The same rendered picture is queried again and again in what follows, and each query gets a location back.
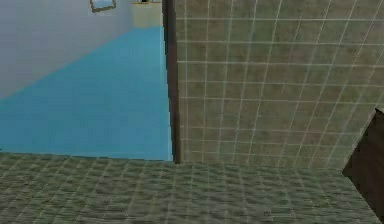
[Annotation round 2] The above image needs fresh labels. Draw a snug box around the dark brown wooden cabinet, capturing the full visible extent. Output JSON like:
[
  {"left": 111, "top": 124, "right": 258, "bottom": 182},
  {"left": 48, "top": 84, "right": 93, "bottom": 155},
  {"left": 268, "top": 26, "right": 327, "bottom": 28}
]
[{"left": 342, "top": 107, "right": 384, "bottom": 224}]

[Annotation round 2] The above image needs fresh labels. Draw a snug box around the dark brown door frame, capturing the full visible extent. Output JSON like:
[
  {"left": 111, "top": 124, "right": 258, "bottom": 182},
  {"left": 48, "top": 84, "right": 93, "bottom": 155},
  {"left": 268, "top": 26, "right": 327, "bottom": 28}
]
[{"left": 161, "top": 0, "right": 182, "bottom": 165}]

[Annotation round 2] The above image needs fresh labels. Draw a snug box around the framed wall picture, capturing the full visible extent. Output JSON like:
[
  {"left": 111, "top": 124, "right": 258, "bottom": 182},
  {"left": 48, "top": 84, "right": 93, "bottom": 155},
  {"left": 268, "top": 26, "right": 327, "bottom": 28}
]
[{"left": 89, "top": 0, "right": 118, "bottom": 14}]

